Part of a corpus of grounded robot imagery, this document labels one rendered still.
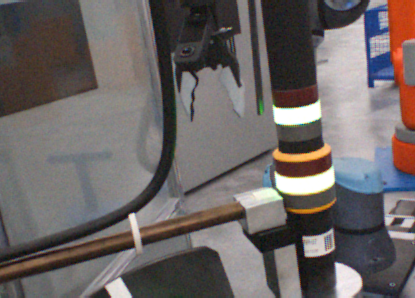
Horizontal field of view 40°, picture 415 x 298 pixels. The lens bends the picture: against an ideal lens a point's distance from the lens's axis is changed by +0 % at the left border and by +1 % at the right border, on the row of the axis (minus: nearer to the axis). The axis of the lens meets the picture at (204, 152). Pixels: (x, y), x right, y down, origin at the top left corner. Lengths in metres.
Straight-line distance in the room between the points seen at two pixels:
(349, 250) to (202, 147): 3.54
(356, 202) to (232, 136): 3.81
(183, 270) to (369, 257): 0.78
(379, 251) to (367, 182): 0.16
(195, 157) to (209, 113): 0.39
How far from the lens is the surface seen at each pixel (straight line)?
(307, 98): 0.41
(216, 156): 4.91
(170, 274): 0.59
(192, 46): 0.91
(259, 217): 0.43
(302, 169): 0.42
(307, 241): 0.45
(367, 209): 1.29
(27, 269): 0.42
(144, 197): 0.41
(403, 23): 4.59
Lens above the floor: 1.71
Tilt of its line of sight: 17 degrees down
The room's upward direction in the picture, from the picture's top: 10 degrees counter-clockwise
